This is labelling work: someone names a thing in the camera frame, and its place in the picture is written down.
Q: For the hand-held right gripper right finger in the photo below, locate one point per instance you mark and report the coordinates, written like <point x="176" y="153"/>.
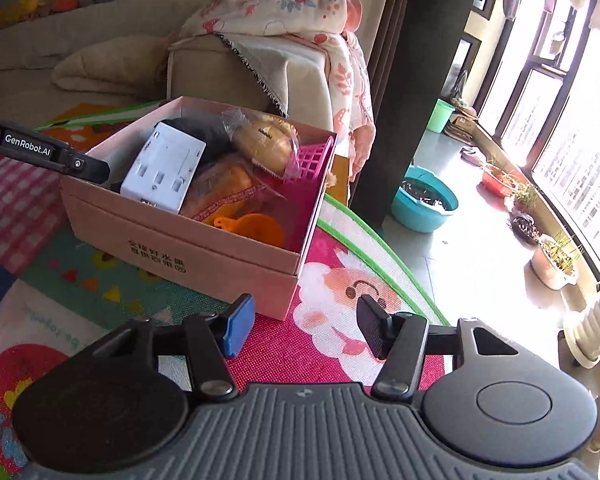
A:
<point x="372" y="330"/>

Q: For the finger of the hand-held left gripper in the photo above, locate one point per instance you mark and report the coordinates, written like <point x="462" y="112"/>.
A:
<point x="90" y="166"/>

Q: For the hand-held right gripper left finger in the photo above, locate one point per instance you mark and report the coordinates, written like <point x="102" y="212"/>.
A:
<point x="237" y="325"/>

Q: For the white power strip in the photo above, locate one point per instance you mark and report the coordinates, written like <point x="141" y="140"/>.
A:
<point x="165" y="165"/>

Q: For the pink cardboard box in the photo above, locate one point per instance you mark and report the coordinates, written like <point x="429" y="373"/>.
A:
<point x="190" y="260"/>

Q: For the orange plastic cup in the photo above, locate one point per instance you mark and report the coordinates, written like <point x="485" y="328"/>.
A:
<point x="260" y="227"/>

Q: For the clear packet of brown meatballs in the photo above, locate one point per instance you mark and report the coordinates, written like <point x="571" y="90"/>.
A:
<point x="225" y="185"/>

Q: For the packaged bread bun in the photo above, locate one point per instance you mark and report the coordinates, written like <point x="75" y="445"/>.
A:
<point x="262" y="145"/>

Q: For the colourful printed play mat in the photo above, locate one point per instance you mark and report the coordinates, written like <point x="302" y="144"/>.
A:
<point x="330" y="280"/>

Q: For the folded beige blanket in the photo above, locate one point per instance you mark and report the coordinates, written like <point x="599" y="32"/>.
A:
<point x="105" y="72"/>

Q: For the dark round object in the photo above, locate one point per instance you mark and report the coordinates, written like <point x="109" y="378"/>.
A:
<point x="205" y="130"/>

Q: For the teal plastic basin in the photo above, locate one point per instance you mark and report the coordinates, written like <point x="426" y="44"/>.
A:
<point x="420" y="215"/>

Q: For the orange plush toy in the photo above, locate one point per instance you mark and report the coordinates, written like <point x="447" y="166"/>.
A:
<point x="64" y="4"/>

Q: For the beige sofa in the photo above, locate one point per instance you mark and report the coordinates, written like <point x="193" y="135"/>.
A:
<point x="205" y="75"/>

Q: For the pink plastic basket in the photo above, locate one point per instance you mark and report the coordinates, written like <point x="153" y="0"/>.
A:
<point x="312" y="157"/>

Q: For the dark plant pot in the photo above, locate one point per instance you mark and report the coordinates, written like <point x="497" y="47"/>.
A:
<point x="525" y="227"/>

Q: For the pale pink plant pot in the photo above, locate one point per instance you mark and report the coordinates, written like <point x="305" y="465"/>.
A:
<point x="552" y="267"/>

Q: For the red plant pot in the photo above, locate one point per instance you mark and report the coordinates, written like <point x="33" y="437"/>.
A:
<point x="497" y="182"/>

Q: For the green plastic bucket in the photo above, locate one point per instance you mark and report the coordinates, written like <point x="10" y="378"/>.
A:
<point x="439" y="116"/>

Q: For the white ribbed column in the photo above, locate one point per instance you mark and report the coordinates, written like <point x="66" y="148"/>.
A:
<point x="597" y="325"/>

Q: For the floral pink blanket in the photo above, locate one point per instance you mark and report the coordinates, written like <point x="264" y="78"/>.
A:
<point x="280" y="5"/>

